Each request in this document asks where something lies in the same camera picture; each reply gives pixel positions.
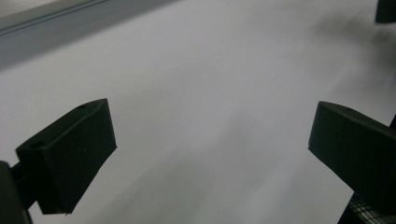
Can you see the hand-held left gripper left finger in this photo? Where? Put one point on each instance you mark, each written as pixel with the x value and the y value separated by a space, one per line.
pixel 68 155

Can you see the dark object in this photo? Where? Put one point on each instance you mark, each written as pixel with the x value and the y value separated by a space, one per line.
pixel 386 11

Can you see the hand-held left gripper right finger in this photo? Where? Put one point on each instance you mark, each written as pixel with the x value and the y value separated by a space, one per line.
pixel 355 146

